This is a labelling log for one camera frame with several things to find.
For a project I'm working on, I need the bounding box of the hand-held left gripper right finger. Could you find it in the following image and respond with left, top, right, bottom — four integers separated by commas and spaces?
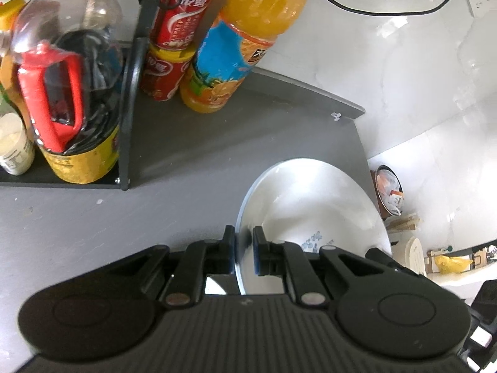
252, 226, 412, 307

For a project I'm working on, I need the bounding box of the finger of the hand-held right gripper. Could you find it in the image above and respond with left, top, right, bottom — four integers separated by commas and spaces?
366, 247, 428, 277

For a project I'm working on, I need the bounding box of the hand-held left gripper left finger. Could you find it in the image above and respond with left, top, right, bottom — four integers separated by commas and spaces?
101, 225, 236, 307

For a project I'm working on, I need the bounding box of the white plate with blue print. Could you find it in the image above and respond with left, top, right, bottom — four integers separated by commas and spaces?
235, 158, 393, 296

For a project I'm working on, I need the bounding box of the white round lid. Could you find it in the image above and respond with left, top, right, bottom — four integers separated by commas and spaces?
402, 235, 428, 276

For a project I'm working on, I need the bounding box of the cardboard box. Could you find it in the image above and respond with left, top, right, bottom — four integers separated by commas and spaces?
386, 213, 420, 236

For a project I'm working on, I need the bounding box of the yellow plastic bag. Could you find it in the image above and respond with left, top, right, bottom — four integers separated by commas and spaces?
434, 254, 474, 274

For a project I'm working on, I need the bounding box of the trash bin with liner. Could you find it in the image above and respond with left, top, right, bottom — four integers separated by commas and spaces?
375, 165, 404, 218

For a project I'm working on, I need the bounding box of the red drink can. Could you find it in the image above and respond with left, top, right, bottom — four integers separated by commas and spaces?
140, 43, 195, 102
149, 0, 212, 51

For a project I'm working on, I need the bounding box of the orange juice bottle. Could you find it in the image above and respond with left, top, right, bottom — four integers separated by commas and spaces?
180, 0, 309, 114

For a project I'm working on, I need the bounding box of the small white seasoning bottle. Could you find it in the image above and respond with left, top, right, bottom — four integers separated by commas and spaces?
0, 113, 35, 175

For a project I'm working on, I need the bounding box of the yellow capped bottle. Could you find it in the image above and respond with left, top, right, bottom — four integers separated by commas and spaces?
0, 0, 28, 125

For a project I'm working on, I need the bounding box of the black wire rack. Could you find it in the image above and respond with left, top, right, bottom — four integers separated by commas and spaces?
0, 0, 171, 192

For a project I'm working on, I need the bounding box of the soy sauce bottle red handle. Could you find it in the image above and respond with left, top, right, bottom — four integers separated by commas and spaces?
10, 0, 125, 185

